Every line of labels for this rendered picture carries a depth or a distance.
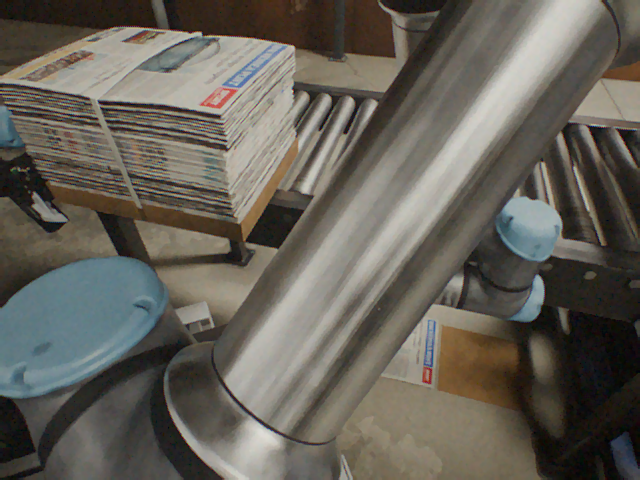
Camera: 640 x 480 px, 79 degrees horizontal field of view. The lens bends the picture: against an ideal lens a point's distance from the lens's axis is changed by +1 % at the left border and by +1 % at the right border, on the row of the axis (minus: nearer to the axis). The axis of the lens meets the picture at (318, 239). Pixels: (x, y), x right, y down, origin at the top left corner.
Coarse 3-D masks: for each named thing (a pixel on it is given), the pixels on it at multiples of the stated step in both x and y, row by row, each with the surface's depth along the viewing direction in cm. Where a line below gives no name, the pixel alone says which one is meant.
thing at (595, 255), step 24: (288, 192) 75; (120, 216) 88; (264, 216) 75; (288, 216) 73; (264, 240) 80; (552, 264) 64; (576, 264) 63; (600, 264) 62; (624, 264) 62; (552, 288) 68; (576, 288) 66; (600, 288) 65; (624, 288) 64; (600, 312) 68; (624, 312) 67
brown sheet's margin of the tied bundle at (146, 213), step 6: (126, 204) 67; (132, 204) 66; (144, 204) 65; (132, 210) 67; (138, 210) 67; (144, 210) 66; (150, 210) 66; (132, 216) 68; (138, 216) 68; (144, 216) 67; (150, 216) 67; (156, 216) 66; (156, 222) 68
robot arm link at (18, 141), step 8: (0, 112) 69; (8, 112) 70; (0, 120) 69; (8, 120) 69; (0, 128) 69; (8, 128) 70; (0, 136) 70; (8, 136) 70; (16, 136) 71; (0, 144) 71; (8, 144) 71; (16, 144) 72; (24, 144) 73
